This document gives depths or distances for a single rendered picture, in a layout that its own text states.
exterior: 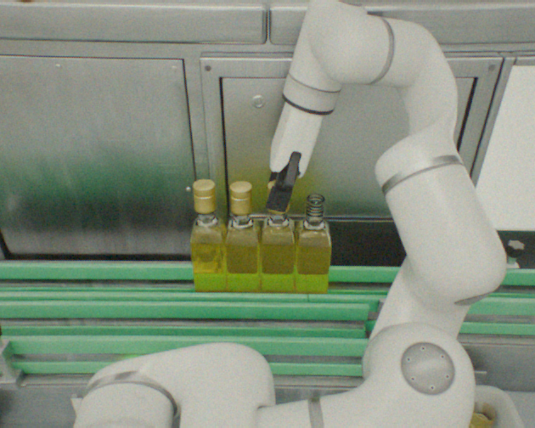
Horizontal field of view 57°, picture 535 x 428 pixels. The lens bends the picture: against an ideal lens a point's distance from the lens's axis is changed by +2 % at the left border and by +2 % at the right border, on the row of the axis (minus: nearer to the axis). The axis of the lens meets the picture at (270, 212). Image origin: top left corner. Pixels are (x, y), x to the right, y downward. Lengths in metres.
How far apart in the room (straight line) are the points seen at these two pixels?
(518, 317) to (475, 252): 0.49
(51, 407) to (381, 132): 0.72
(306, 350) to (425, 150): 0.41
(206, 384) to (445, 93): 0.40
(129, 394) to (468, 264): 0.34
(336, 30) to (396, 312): 0.32
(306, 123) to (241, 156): 0.24
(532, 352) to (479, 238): 0.54
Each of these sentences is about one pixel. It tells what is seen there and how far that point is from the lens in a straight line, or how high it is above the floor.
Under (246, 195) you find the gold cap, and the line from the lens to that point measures 0.74.
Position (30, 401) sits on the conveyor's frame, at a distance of 0.95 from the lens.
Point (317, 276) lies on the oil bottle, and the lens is 0.82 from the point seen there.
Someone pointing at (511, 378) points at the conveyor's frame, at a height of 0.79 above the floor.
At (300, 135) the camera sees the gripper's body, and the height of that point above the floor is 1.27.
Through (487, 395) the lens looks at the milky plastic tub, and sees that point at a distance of 0.96.
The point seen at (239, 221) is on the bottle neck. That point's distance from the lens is 0.77.
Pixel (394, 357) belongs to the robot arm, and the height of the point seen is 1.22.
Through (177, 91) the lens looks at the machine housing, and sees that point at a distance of 0.87.
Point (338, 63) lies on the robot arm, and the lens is 0.56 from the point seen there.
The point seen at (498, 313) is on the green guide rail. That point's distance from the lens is 0.94.
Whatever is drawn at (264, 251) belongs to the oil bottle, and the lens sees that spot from 0.79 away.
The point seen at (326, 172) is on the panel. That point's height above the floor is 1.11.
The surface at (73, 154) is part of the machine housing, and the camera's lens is 0.98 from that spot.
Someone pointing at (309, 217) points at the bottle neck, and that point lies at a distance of 0.77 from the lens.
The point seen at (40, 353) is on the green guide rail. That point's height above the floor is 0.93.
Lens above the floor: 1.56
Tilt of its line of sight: 35 degrees down
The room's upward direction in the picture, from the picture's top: straight up
